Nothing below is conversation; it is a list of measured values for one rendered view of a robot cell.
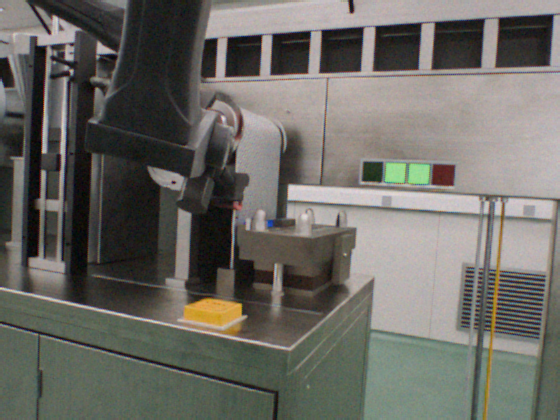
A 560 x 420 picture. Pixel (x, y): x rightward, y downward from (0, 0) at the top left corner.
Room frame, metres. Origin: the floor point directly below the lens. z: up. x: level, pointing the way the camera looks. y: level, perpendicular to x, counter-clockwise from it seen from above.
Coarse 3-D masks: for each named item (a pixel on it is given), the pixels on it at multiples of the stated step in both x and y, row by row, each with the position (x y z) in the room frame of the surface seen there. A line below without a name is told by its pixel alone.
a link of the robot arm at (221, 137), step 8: (216, 128) 0.39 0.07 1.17; (224, 128) 0.39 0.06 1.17; (232, 128) 0.40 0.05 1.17; (216, 136) 0.38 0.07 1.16; (224, 136) 0.39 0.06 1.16; (232, 136) 0.44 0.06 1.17; (208, 144) 0.38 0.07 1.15; (216, 144) 0.38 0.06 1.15; (224, 144) 0.38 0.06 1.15; (208, 152) 0.39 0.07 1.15; (216, 152) 0.39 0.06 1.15; (224, 152) 0.39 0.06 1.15; (208, 160) 0.39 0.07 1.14; (216, 160) 0.39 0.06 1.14; (224, 160) 0.40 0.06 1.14
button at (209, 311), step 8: (192, 304) 0.70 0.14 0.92; (200, 304) 0.70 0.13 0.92; (208, 304) 0.71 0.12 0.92; (216, 304) 0.71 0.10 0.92; (224, 304) 0.71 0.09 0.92; (232, 304) 0.72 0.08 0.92; (240, 304) 0.72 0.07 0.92; (184, 312) 0.69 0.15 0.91; (192, 312) 0.68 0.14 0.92; (200, 312) 0.67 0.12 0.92; (208, 312) 0.67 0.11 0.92; (216, 312) 0.67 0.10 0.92; (224, 312) 0.67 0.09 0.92; (232, 312) 0.69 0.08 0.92; (240, 312) 0.72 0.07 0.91; (192, 320) 0.68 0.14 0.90; (200, 320) 0.67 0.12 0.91; (208, 320) 0.67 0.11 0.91; (216, 320) 0.66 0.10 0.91; (224, 320) 0.67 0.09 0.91; (232, 320) 0.69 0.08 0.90
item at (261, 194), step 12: (240, 156) 0.97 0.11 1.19; (252, 156) 1.03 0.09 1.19; (264, 156) 1.09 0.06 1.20; (240, 168) 0.97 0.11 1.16; (252, 168) 1.03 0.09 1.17; (264, 168) 1.09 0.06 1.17; (276, 168) 1.16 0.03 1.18; (252, 180) 1.03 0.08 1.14; (264, 180) 1.10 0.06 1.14; (276, 180) 1.17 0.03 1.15; (252, 192) 1.04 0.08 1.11; (264, 192) 1.10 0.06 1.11; (276, 192) 1.17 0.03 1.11; (252, 204) 1.04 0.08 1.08; (264, 204) 1.11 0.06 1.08; (276, 204) 1.18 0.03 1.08; (240, 216) 0.99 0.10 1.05; (252, 216) 1.05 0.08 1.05
